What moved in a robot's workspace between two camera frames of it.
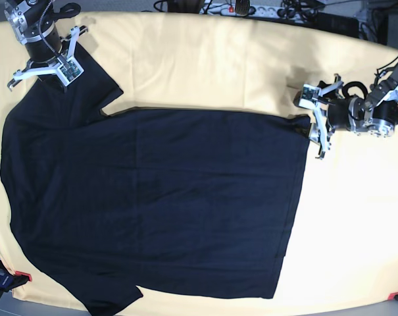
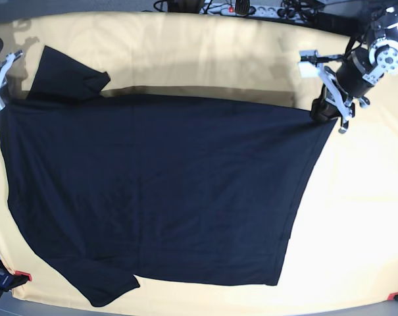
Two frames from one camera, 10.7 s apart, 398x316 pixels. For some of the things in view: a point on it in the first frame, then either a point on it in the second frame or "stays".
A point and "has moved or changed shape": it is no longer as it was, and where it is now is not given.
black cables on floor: [300, 10] stays
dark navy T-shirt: [195, 201] has moved or changed shape
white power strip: [268, 10] stays
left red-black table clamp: [0, 277] stays
